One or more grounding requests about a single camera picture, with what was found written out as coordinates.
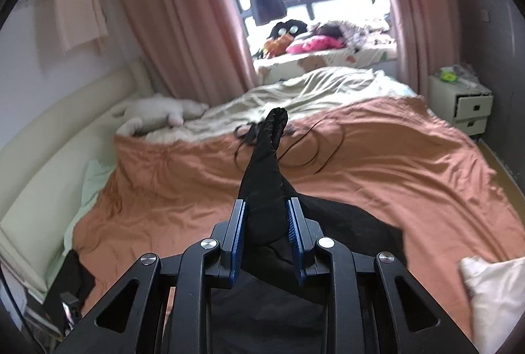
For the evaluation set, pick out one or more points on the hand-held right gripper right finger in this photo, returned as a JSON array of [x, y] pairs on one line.
[[294, 241]]

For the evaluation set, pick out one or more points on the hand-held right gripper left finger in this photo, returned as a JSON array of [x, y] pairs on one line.
[[239, 241]]

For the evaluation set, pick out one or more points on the black garment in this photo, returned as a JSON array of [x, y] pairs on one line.
[[262, 181]]

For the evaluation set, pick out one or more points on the pile of patterned clothes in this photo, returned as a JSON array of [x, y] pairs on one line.
[[361, 30]]

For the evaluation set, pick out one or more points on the orange blanket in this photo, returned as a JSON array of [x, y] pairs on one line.
[[164, 181]]

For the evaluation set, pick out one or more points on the light green pillow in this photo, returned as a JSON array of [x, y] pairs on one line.
[[92, 190]]

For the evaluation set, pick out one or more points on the cream bed sheet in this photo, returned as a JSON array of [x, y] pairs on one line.
[[320, 87]]

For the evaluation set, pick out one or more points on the white plush toy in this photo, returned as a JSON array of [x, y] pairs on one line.
[[147, 112]]

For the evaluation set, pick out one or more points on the black cloth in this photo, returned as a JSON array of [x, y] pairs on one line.
[[67, 280]]

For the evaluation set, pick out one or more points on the printed window seat cushion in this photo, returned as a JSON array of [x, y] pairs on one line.
[[328, 60]]

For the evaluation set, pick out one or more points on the pink cloth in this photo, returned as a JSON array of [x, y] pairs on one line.
[[307, 45]]

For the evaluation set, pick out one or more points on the cream padded headboard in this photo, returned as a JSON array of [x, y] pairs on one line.
[[49, 157]]

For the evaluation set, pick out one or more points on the white nightstand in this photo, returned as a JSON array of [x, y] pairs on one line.
[[447, 99]]

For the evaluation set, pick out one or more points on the white cloth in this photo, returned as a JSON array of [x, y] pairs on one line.
[[496, 292]]

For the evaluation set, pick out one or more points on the black stuffed toy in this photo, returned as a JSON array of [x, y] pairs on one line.
[[285, 30]]

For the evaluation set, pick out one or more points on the green item on nightstand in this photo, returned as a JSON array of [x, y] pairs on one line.
[[448, 74]]

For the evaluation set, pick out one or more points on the pink curtain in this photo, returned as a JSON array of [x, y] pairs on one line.
[[414, 9], [176, 9]]

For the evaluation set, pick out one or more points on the clear plastic bag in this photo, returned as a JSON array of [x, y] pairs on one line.
[[465, 73]]

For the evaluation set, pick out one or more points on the peach hanging towel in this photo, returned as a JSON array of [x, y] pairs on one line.
[[78, 1]]

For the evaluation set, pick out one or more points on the wall switch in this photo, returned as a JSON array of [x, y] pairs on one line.
[[485, 15]]

